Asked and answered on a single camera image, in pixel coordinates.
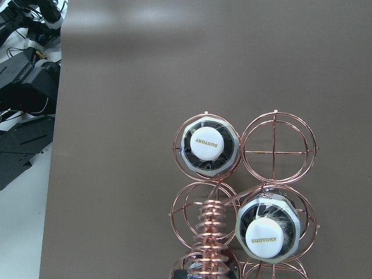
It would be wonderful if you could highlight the black equipment pile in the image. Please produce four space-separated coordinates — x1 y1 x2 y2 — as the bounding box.
1 1 68 189

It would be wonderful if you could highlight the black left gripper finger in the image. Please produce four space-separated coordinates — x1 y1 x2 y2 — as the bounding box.
170 269 188 279

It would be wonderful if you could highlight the tea bottle white cap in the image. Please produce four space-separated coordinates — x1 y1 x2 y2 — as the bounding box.
180 116 240 177
235 188 301 263

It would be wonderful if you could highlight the near tea bottle white cap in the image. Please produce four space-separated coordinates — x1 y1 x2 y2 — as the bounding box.
235 188 301 263

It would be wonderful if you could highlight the copper wire bottle rack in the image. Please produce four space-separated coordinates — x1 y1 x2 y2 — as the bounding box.
169 110 319 278

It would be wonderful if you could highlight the far tea bottle white cap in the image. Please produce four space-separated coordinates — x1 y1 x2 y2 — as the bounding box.
180 116 240 177

